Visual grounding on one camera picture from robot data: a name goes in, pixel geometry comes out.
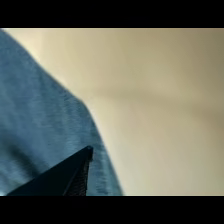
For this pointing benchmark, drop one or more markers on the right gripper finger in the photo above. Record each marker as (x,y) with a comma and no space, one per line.
(56,180)

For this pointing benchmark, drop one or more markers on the blue jeans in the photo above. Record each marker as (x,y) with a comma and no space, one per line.
(40,116)

